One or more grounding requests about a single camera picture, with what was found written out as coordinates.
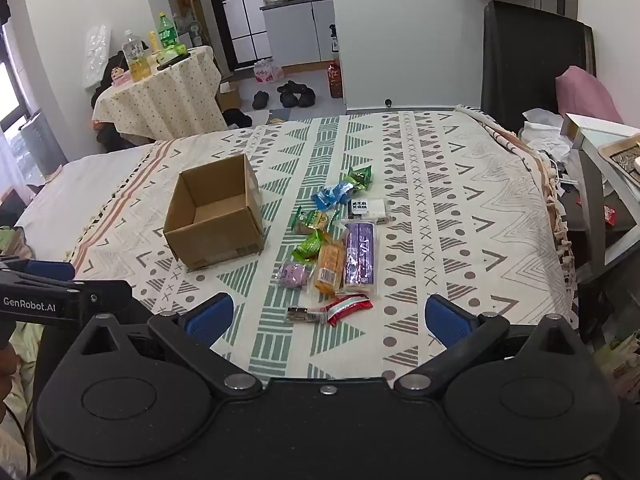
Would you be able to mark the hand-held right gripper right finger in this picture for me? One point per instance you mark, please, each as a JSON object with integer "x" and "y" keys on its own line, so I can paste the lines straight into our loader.
{"x": 446, "y": 321}

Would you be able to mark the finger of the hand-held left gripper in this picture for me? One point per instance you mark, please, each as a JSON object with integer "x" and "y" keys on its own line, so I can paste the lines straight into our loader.
{"x": 110, "y": 291}
{"x": 50, "y": 270}

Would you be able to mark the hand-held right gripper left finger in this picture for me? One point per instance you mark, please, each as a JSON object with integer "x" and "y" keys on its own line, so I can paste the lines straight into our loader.
{"x": 210, "y": 319}

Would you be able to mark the small silver snack packet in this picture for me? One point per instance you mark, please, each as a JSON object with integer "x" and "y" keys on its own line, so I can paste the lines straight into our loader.
{"x": 302, "y": 315}

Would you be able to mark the round purple snack packet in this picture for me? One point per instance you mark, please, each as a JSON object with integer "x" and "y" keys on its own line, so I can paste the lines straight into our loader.
{"x": 295, "y": 275}

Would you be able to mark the red white striped snack packet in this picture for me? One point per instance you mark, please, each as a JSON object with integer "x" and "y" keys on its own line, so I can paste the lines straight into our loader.
{"x": 348, "y": 308}

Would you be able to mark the brown cardboard box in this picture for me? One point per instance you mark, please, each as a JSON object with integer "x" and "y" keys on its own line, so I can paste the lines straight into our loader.
{"x": 220, "y": 220}

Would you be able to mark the long purple snack packet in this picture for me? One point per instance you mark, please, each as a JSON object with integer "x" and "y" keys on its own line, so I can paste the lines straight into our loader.
{"x": 361, "y": 255}

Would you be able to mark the small light green snack packet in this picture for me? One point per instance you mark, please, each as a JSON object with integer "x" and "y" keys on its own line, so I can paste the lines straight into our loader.
{"x": 308, "y": 247}

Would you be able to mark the orange bread packet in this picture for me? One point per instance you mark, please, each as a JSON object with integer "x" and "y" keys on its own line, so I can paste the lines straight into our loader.
{"x": 330, "y": 266}

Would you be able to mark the white and black snack packet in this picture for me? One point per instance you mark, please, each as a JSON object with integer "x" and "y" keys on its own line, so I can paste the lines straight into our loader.
{"x": 369, "y": 209}

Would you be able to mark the green and yellow snack packet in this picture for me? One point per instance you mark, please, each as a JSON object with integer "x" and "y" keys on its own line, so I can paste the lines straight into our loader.
{"x": 312, "y": 220}

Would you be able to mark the dark green snack packet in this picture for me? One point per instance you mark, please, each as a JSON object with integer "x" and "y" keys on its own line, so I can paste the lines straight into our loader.
{"x": 354, "y": 186}
{"x": 362, "y": 175}

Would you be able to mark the blue snack packet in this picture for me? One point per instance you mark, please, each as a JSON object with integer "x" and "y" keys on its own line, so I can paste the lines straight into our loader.
{"x": 325, "y": 199}
{"x": 345, "y": 191}

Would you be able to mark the white bed sheet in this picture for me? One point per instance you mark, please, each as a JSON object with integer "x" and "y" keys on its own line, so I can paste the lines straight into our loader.
{"x": 75, "y": 195}

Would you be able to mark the patterned bed blanket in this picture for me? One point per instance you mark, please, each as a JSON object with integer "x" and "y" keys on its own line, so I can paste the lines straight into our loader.
{"x": 450, "y": 210}

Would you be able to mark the white side table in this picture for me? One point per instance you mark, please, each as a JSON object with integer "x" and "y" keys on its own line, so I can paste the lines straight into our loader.
{"x": 595, "y": 200}

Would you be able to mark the round table with dotted cloth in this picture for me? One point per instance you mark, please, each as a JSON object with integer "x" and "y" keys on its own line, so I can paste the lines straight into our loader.
{"x": 160, "y": 100}

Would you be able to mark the black bag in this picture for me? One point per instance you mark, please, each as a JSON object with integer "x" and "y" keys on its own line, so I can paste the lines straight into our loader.
{"x": 237, "y": 119}

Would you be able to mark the cartoon figure doll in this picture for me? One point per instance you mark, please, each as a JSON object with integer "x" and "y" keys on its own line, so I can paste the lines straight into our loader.
{"x": 120, "y": 74}

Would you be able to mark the white cloth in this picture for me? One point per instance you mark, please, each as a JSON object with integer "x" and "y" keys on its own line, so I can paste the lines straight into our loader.
{"x": 545, "y": 135}

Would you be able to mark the clear plastic wrapped board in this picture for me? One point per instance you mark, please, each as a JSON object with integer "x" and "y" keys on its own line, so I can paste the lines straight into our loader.
{"x": 96, "y": 55}

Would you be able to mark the small cardboard box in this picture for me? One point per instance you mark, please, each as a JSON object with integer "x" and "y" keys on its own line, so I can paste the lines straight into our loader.
{"x": 230, "y": 97}

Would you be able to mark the black slipper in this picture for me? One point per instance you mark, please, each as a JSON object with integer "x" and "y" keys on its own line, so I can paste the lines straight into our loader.
{"x": 260, "y": 100}
{"x": 292, "y": 87}
{"x": 300, "y": 98}

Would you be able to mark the clear bottle with yellow drink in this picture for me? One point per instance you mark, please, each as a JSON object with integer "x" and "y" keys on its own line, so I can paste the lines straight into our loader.
{"x": 135, "y": 57}

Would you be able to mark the patterned tray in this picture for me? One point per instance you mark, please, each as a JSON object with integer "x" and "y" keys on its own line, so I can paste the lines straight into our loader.
{"x": 622, "y": 157}

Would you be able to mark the green tissue pack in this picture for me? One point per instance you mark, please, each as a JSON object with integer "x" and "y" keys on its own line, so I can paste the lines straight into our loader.
{"x": 176, "y": 51}

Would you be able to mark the small yellow bottle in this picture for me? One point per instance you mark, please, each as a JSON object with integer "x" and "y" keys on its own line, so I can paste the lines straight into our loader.
{"x": 152, "y": 42}

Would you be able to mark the red plastic bag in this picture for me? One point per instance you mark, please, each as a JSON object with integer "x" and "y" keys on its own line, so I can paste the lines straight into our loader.
{"x": 266, "y": 71}

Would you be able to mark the green soda bottle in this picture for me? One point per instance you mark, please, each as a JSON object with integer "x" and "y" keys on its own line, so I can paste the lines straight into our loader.
{"x": 167, "y": 32}

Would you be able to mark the red drink bottle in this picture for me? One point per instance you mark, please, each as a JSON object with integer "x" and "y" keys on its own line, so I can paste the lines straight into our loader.
{"x": 335, "y": 80}

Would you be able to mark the pink cloth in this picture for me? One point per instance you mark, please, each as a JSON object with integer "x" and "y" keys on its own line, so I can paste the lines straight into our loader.
{"x": 587, "y": 95}

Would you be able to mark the black padded chair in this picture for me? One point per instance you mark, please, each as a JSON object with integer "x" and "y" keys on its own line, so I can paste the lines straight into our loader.
{"x": 530, "y": 60}

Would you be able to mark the grey kitchen cabinet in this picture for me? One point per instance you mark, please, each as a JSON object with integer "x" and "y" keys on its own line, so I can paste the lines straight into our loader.
{"x": 295, "y": 30}

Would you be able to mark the frosted sliding door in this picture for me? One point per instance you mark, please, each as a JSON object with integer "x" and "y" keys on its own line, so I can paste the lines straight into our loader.
{"x": 240, "y": 15}

